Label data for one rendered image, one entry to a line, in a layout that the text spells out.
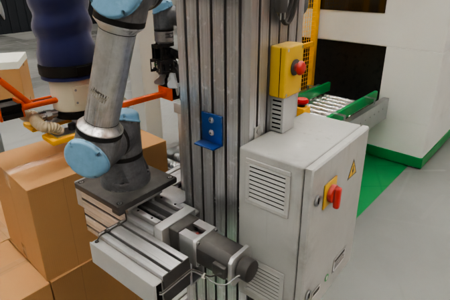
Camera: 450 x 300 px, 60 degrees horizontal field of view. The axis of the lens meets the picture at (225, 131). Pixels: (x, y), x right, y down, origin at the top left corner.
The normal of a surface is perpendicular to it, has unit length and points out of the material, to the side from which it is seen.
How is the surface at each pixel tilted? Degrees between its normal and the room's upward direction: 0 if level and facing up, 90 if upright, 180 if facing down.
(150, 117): 90
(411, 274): 0
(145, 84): 90
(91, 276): 90
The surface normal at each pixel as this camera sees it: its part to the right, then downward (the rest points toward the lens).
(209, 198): -0.63, 0.29
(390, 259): 0.00, -0.92
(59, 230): 0.72, 0.26
